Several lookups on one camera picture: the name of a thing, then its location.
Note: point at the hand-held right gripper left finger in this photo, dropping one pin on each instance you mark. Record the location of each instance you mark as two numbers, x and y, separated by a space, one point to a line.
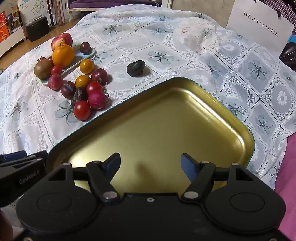
113 163

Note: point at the black speaker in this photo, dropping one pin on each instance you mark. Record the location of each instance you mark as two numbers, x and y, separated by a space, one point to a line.
37 30

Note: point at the white paper shopping bag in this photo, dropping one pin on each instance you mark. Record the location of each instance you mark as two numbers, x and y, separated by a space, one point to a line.
254 23

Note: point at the light green plate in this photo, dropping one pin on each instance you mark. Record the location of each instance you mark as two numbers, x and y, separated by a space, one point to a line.
91 53

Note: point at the white shelf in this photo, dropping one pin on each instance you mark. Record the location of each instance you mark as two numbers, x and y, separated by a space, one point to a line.
11 46

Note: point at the brown kiwi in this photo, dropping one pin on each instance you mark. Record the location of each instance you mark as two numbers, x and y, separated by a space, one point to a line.
42 69

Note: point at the red purple plum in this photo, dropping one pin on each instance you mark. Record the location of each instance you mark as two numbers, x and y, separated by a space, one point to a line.
99 76

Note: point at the purple cushioned bench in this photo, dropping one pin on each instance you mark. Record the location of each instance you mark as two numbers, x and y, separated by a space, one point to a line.
104 3

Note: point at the white lace floral tablecloth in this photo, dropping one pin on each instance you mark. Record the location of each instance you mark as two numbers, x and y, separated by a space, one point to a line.
185 58

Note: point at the cartoon printed board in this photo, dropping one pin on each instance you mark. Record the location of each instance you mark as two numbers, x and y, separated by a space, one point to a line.
32 10

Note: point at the red cherry tomato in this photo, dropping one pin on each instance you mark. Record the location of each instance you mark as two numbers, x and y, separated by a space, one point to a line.
82 110
94 87
56 70

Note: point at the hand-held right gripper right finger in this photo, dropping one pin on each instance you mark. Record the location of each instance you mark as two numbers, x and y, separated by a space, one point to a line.
187 165

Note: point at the small dark red fruit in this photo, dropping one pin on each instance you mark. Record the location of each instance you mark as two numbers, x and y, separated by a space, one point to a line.
50 58

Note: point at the small dark purple plum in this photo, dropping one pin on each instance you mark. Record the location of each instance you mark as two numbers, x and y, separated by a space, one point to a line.
85 48

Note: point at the dark wrinkled fruit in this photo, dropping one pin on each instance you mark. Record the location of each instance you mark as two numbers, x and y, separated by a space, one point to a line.
79 95
136 68

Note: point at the pink blanket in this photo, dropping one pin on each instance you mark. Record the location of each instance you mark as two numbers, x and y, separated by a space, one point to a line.
289 185

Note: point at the orange kumquat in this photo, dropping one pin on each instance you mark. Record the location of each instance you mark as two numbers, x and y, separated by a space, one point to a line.
87 66
82 81

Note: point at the gold metal tray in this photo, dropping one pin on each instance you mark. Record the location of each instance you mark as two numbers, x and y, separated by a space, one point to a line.
161 127

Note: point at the orange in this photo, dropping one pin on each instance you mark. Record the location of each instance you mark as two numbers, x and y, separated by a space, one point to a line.
63 55

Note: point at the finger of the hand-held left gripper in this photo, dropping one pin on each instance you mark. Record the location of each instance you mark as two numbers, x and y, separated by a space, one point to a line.
13 156

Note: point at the person's left hand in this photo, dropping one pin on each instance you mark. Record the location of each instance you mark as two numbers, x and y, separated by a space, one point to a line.
4 227

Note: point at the red apple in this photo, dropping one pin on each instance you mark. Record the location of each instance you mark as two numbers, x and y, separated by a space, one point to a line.
66 38

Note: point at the black shiny bag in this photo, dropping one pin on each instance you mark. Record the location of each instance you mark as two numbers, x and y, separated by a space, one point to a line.
289 53

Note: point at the small red tomato with stem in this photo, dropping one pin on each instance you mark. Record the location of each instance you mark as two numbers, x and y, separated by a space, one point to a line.
42 59

